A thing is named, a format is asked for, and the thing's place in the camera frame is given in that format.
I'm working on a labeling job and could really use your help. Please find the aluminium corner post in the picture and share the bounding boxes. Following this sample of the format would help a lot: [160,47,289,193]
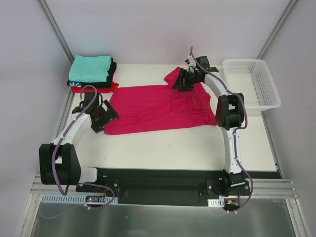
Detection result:
[37,0,75,64]
[256,0,300,59]

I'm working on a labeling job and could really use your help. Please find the white cable duct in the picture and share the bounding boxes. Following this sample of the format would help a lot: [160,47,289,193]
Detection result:
[207,197,225,208]
[41,194,119,205]

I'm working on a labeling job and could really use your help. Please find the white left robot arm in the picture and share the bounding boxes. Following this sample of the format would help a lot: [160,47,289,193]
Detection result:
[39,92,119,192]

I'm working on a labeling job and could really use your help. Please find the black folded t shirt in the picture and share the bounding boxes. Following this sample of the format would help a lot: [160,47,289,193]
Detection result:
[67,58,117,88]

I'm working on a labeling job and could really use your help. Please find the left white cable duct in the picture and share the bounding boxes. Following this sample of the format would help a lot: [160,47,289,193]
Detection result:
[41,194,119,205]

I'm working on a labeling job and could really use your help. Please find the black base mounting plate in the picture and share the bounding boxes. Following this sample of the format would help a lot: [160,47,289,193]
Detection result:
[75,167,256,205]

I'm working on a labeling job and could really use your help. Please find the teal folded t shirt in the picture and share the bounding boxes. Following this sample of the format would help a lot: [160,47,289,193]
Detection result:
[69,55,112,83]

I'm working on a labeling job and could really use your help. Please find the red folded t shirt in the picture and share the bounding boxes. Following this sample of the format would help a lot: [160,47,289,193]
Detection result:
[71,82,119,94]

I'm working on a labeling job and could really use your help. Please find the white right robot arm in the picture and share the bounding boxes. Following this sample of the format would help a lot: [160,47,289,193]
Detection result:
[172,54,247,197]

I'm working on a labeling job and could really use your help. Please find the right aluminium corner post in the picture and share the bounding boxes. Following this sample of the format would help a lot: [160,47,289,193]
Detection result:
[256,0,300,59]

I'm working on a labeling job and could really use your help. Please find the white plastic laundry basket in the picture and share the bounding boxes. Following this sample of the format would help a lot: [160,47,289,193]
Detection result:
[223,59,281,115]

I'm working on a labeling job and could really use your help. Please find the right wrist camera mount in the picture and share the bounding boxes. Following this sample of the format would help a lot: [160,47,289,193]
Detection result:
[185,56,196,68]

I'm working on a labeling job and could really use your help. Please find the right white cable duct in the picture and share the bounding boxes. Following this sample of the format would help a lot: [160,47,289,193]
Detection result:
[207,197,225,208]

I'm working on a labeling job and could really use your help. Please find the left aluminium corner post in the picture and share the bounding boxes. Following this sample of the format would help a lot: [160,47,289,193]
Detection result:
[37,0,75,64]

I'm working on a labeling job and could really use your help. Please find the pink t shirt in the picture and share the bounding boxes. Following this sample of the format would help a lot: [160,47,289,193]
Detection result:
[104,67,217,135]

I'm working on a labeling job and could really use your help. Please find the aluminium frame rail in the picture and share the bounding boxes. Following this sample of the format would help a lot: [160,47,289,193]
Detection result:
[30,174,298,199]

